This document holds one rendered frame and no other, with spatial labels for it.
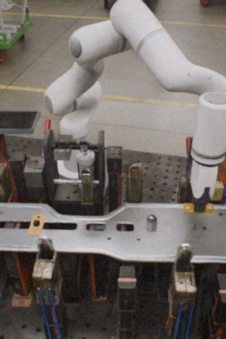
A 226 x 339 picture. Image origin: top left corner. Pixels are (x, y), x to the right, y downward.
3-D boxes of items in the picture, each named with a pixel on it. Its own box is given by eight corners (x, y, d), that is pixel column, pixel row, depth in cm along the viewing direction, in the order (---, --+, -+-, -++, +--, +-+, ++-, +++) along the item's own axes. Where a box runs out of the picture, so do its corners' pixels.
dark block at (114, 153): (108, 247, 144) (106, 157, 118) (109, 233, 149) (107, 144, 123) (122, 247, 143) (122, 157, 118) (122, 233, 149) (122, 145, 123)
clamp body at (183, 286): (157, 365, 108) (166, 297, 87) (155, 328, 117) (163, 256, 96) (188, 366, 108) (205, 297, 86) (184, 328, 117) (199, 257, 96)
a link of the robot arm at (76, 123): (54, 130, 160) (49, 79, 144) (91, 116, 168) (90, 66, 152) (69, 144, 153) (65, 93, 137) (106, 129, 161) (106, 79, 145)
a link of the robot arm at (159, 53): (177, 45, 104) (242, 132, 97) (131, 58, 97) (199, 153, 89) (191, 21, 96) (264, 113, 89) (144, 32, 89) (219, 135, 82)
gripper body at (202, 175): (190, 141, 98) (186, 175, 105) (196, 166, 90) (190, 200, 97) (219, 142, 97) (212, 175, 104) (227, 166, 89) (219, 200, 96)
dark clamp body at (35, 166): (32, 255, 141) (14, 175, 117) (38, 229, 151) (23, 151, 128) (60, 256, 140) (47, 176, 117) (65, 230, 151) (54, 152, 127)
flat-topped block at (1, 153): (-7, 222, 154) (-33, 129, 127) (-2, 209, 160) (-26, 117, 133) (17, 222, 154) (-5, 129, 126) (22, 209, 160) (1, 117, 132)
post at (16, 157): (26, 243, 145) (7, 159, 121) (29, 233, 149) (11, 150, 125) (38, 243, 145) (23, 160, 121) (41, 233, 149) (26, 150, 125)
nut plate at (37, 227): (40, 235, 108) (39, 232, 107) (27, 234, 108) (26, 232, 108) (45, 215, 115) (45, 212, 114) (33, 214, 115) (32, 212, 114)
